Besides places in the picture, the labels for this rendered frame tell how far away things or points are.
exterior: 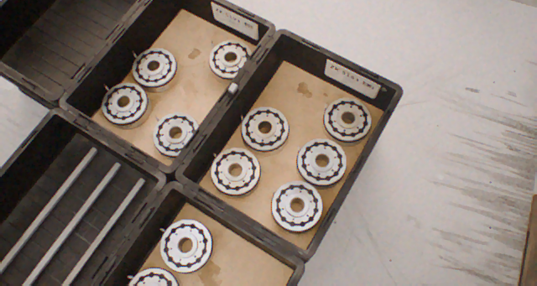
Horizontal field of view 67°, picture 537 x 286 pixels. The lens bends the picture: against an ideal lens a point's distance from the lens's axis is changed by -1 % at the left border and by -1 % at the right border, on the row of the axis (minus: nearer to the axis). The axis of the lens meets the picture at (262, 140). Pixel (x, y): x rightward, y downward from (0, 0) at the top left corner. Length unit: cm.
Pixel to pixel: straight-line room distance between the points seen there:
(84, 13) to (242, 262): 75
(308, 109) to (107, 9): 58
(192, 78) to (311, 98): 28
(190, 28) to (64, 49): 32
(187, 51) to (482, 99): 77
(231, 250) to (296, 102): 36
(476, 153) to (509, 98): 19
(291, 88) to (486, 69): 56
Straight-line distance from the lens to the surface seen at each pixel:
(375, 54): 118
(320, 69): 94
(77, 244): 94
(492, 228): 110
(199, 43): 104
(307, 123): 92
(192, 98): 96
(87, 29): 115
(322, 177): 84
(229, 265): 85
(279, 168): 88
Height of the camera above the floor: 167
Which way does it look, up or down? 69 degrees down
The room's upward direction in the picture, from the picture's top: 5 degrees counter-clockwise
